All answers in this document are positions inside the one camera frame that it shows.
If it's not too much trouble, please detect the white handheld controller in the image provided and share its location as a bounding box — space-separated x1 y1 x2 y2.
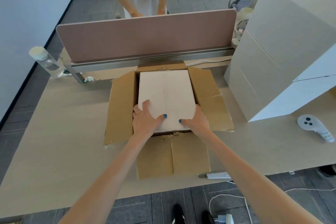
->
297 114 335 143

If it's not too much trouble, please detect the person's right hand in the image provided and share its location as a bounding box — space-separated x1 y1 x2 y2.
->
178 104 212 140

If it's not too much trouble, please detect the white round floor object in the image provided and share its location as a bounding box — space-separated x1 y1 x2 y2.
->
214 214 234 224

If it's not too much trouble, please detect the white floor cable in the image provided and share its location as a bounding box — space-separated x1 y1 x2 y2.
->
209 179 336 224

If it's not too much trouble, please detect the person's left hand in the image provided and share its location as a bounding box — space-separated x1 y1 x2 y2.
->
132 99 168 140

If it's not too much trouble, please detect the white utility knife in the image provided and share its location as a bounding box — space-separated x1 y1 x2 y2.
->
197 171 231 180

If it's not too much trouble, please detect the mauve desk divider panel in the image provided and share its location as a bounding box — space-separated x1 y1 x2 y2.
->
56 9 237 74

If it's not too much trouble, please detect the white plastic tub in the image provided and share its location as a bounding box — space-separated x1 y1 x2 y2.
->
237 8 254 21

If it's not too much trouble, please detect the black striped shoe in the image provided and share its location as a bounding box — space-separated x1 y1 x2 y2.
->
172 204 184 224
201 210 215 224

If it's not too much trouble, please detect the clear bottle white cap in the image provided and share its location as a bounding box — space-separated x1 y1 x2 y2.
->
28 46 63 78

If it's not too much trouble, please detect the white tape roll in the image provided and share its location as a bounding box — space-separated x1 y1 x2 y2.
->
235 19 249 39

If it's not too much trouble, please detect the person's left forearm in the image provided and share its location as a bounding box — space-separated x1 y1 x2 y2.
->
57 134 153 224

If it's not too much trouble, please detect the grey metal bar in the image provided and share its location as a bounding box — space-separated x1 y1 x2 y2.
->
59 48 84 83

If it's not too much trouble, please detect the person's right forearm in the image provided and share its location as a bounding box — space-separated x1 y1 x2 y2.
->
199 132 323 224

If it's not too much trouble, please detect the white desk cable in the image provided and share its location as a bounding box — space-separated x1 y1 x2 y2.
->
185 58 233 66

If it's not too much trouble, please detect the brown cardboard box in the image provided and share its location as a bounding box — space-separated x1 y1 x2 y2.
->
104 60 235 180

